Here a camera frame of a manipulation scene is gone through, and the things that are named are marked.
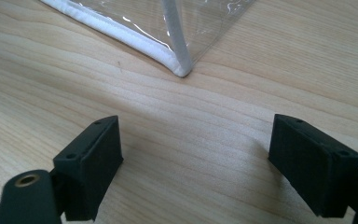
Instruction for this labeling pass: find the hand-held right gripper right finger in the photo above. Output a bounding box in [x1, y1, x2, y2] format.
[268, 113, 358, 218]

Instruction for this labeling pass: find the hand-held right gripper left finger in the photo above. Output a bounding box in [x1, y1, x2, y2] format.
[52, 115, 125, 222]

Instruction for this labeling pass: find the clear plastic bag white trim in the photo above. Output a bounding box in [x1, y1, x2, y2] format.
[39, 0, 256, 78]

